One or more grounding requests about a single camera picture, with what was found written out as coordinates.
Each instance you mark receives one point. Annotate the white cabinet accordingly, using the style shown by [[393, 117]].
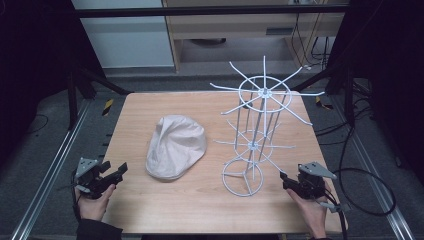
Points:
[[126, 40]]

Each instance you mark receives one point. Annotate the person's left hand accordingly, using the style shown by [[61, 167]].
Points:
[[95, 206]]

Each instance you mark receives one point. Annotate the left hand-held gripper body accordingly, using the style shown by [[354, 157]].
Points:
[[89, 176]]

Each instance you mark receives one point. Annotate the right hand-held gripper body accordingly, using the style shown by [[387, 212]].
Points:
[[311, 181]]

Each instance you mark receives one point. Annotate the person's right hand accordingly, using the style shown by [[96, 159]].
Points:
[[311, 215]]

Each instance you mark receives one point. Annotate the black metal stand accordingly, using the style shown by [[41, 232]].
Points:
[[71, 96], [348, 93]]

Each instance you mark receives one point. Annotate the beige cap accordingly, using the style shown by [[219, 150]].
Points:
[[175, 148]]

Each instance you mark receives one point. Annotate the black horizontal frame bar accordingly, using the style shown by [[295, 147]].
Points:
[[200, 10]]

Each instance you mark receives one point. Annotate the aluminium floor rail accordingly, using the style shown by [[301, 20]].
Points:
[[376, 186], [53, 173]]

